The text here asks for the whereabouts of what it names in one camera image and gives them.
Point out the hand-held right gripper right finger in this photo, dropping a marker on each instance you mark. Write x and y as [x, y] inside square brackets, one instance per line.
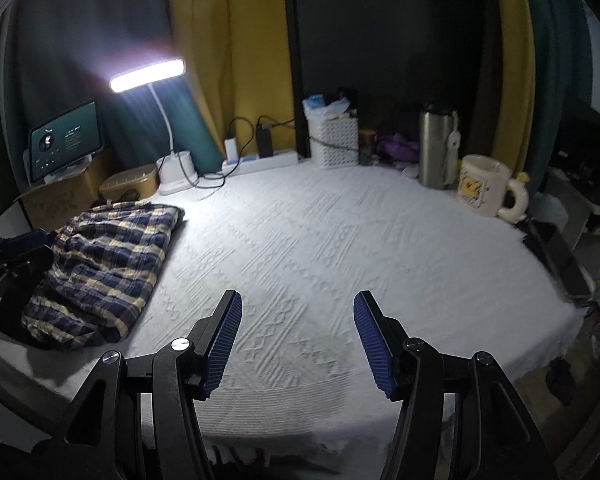
[375, 345]

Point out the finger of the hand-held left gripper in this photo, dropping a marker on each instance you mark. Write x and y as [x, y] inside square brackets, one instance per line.
[27, 241]
[14, 270]

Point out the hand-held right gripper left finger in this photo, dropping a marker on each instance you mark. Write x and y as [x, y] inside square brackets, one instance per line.
[222, 345]

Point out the blue yellow plaid shirt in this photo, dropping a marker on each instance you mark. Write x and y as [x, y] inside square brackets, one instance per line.
[104, 265]

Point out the brown cardboard box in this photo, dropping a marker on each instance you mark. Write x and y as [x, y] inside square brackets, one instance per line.
[74, 195]

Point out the tablet with lit screen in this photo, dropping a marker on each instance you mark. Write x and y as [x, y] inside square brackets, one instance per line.
[64, 140]

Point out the white textured tablecloth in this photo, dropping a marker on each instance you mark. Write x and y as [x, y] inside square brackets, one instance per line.
[330, 240]

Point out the tan lidded plastic container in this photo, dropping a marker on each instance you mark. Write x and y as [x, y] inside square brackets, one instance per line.
[129, 187]

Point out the white desk lamp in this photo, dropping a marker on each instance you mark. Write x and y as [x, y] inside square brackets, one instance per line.
[177, 172]

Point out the dark cloth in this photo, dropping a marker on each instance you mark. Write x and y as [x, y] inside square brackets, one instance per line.
[560, 380]

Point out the cream bear mug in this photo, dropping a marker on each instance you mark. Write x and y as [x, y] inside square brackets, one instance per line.
[480, 185]

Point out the white power strip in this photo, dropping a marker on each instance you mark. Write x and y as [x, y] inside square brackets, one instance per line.
[275, 159]

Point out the white charger plug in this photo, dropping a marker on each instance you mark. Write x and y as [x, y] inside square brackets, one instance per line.
[230, 147]

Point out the purple cloth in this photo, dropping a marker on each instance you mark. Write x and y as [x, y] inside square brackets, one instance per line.
[400, 146]

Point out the black tablet device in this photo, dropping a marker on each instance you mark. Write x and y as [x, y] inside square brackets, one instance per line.
[555, 255]

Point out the stainless steel tumbler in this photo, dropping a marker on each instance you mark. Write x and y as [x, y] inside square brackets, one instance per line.
[435, 150]

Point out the white perforated basket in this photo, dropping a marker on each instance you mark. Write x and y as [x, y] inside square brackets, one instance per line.
[335, 142]

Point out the black charger adapter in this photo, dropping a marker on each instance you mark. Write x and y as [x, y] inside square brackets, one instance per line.
[265, 140]

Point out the teal curtain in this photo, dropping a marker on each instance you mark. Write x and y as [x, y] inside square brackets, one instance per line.
[79, 35]
[560, 60]

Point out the white paper tag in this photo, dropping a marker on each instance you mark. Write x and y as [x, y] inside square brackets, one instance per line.
[454, 139]

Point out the pack of blue face masks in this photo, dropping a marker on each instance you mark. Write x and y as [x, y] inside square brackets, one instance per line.
[325, 107]

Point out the white side table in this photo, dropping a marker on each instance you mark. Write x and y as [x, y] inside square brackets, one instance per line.
[590, 210]

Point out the yellow curtain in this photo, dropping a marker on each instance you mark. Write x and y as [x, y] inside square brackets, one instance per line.
[515, 60]
[250, 35]

